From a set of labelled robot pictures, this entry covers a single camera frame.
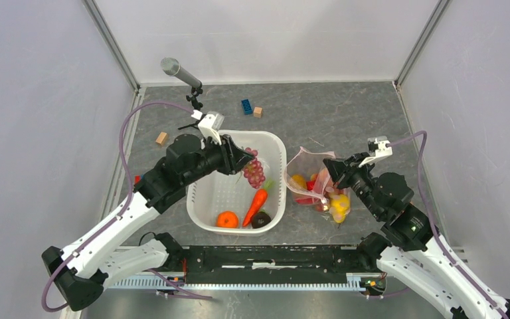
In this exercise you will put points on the white plastic basket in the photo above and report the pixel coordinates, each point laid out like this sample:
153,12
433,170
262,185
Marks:
216,193

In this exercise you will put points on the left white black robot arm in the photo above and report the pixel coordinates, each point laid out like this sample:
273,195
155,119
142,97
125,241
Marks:
80,272

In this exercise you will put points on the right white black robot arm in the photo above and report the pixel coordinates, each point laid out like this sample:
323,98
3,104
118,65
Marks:
410,248

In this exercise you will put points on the small wooden cube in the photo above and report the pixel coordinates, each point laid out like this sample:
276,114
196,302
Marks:
258,112

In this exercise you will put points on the wooden block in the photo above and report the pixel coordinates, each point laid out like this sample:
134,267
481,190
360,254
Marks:
161,139

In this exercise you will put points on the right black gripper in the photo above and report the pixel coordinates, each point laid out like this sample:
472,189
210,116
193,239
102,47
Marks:
340,169

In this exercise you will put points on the strawberry bunch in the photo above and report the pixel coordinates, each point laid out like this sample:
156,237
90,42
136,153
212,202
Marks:
328,192

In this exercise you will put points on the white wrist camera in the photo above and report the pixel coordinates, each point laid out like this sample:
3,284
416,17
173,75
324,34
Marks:
209,124
379,150

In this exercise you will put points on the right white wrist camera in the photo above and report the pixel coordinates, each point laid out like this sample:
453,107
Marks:
379,150

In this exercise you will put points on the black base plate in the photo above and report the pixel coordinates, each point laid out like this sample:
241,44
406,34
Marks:
268,264

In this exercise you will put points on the orange carrot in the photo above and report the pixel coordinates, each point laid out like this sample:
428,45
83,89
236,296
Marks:
258,200

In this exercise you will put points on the clear zip top bag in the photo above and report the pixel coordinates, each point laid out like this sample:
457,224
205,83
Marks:
306,163

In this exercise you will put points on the purple grapes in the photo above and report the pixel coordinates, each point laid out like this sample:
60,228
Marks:
254,171

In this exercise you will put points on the dark avocado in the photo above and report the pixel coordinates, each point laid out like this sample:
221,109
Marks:
260,219

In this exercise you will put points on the grey microphone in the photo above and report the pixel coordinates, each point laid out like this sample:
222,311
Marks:
172,67

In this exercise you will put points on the yellow pear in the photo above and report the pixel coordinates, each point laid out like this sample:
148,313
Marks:
339,207

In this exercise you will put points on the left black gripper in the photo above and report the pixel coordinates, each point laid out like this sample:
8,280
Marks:
234,158

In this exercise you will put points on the red bell pepper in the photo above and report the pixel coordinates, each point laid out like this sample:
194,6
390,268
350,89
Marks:
304,200

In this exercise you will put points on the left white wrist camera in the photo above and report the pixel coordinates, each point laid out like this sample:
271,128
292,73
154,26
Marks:
209,124

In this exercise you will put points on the brown kiwi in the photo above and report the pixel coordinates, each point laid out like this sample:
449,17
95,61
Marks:
299,182

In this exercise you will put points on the orange tangerine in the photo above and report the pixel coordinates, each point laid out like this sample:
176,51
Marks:
227,219

